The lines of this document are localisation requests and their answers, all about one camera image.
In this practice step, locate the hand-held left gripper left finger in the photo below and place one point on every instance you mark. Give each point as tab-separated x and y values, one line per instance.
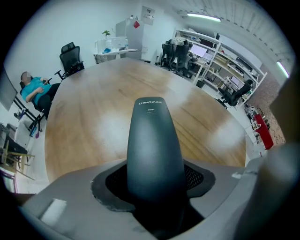
77	199

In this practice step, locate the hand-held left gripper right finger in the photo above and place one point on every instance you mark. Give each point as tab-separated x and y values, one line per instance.
225	187

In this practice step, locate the red cart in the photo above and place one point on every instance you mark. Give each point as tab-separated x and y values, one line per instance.
263	131

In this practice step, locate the round wooden table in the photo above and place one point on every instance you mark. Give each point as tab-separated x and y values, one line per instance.
93	105

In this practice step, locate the brown cardboard box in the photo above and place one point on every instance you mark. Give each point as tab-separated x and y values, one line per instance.
284	112

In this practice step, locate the white shelving unit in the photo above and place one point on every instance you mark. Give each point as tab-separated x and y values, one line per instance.
232	63

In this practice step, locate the dark display panel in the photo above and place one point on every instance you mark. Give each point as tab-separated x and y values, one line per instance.
7	89

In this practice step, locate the ceiling tube light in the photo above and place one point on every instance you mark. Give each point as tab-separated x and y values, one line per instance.
282	68
203	17

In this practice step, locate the computer monitor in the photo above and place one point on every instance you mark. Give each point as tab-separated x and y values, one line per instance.
199	50

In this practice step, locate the black mesh office chair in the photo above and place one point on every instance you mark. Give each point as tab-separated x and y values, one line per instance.
70	58

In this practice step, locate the small white desk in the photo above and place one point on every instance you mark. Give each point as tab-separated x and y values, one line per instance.
112	52

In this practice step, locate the white refrigerator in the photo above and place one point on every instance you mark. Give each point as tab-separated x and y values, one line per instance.
132	39

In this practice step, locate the green potted plant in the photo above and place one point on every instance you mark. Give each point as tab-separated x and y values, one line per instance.
106	32

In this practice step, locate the red paper note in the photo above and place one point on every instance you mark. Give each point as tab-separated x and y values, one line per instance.
136	24

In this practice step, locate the wooden frame stand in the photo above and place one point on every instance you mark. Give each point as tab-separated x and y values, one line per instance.
14	157

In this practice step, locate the white wall poster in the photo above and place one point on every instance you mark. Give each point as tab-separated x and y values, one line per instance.
148	15

